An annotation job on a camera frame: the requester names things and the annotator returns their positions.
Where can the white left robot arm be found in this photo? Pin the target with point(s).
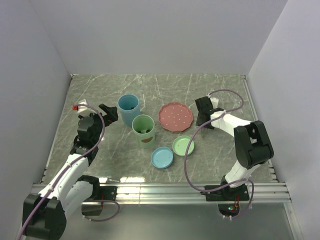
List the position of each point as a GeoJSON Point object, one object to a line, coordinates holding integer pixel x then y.
{"type": "Point", "coordinates": [45, 214]}

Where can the blue cylindrical container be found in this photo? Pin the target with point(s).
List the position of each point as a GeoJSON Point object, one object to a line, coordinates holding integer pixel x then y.
{"type": "Point", "coordinates": [125, 102]}

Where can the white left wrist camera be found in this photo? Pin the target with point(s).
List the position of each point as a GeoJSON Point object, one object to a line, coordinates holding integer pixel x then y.
{"type": "Point", "coordinates": [82, 108]}

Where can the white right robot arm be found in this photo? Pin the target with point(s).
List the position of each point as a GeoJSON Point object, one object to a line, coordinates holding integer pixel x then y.
{"type": "Point", "coordinates": [231, 152]}

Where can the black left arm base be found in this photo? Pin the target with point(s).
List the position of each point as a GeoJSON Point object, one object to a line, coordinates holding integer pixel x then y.
{"type": "Point", "coordinates": [100, 194]}

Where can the green cylindrical container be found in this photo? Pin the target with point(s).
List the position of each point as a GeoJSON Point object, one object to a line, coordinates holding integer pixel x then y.
{"type": "Point", "coordinates": [144, 122]}

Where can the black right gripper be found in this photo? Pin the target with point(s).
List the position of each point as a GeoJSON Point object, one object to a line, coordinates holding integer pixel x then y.
{"type": "Point", "coordinates": [198, 122]}

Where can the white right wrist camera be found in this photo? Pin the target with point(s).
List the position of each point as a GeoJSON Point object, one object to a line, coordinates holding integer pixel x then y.
{"type": "Point", "coordinates": [214, 101]}

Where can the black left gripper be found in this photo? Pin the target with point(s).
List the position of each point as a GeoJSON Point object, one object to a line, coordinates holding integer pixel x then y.
{"type": "Point", "coordinates": [111, 115]}

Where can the blue round lid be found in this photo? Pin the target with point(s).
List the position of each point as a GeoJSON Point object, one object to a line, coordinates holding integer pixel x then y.
{"type": "Point", "coordinates": [162, 157]}

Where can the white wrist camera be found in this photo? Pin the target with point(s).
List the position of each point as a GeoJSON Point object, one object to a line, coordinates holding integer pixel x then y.
{"type": "Point", "coordinates": [214, 101]}
{"type": "Point", "coordinates": [82, 108]}

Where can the pink dotted plate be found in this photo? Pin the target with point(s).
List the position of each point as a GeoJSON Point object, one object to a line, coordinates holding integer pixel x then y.
{"type": "Point", "coordinates": [175, 117]}

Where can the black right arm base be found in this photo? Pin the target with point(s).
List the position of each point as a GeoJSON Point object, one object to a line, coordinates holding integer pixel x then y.
{"type": "Point", "coordinates": [229, 199]}

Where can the green round lid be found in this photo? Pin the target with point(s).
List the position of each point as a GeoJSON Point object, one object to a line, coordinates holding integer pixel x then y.
{"type": "Point", "coordinates": [180, 145]}

